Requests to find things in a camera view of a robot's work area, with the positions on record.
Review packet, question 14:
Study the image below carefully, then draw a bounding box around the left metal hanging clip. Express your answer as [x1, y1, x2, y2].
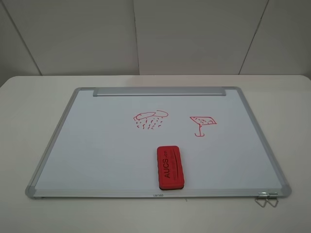
[255, 192, 268, 208]

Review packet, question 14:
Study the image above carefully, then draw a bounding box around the grey aluminium pen tray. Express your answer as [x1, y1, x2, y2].
[93, 87, 226, 97]

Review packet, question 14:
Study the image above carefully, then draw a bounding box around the metal hanging clip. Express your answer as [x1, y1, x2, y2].
[266, 192, 279, 208]
[255, 192, 268, 208]

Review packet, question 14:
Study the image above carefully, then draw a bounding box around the right metal hanging clip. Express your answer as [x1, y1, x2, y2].
[266, 192, 279, 208]

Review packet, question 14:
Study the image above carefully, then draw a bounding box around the white aluminium-framed whiteboard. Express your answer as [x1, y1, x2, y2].
[25, 87, 292, 199]

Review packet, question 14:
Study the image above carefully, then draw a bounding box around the red whiteboard eraser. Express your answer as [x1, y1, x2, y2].
[156, 146, 185, 191]

